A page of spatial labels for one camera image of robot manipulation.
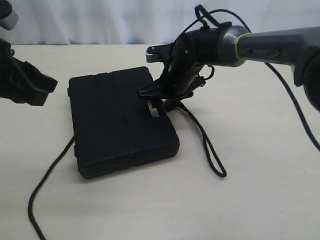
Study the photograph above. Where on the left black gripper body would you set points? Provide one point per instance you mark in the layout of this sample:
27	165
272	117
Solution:
20	81

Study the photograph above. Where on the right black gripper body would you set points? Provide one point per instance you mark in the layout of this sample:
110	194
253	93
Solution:
187	59

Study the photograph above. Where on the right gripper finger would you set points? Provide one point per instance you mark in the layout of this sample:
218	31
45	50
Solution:
199	81
149	91

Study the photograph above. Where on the black plastic carry case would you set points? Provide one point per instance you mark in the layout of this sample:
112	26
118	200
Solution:
113	128

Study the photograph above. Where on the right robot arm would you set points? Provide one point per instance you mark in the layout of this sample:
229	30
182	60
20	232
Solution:
231	46

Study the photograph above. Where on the white backdrop curtain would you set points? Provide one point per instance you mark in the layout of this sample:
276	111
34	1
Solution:
65	22

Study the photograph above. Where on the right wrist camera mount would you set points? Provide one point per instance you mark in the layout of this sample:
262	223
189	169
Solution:
158	53

